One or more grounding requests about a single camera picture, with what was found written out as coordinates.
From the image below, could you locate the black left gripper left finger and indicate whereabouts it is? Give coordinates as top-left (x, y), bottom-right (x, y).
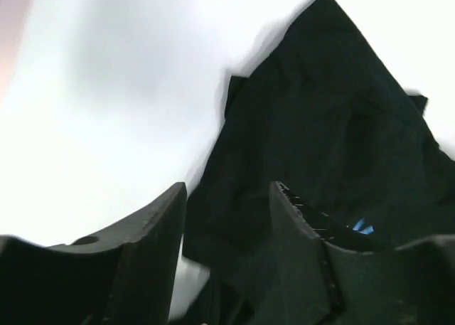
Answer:
top-left (1, 182), bottom-right (187, 325)

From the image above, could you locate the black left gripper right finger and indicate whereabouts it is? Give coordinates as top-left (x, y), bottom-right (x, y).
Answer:
top-left (269, 182), bottom-right (454, 324)

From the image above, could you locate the black t shirt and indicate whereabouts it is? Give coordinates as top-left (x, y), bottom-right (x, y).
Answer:
top-left (182, 0), bottom-right (454, 324)

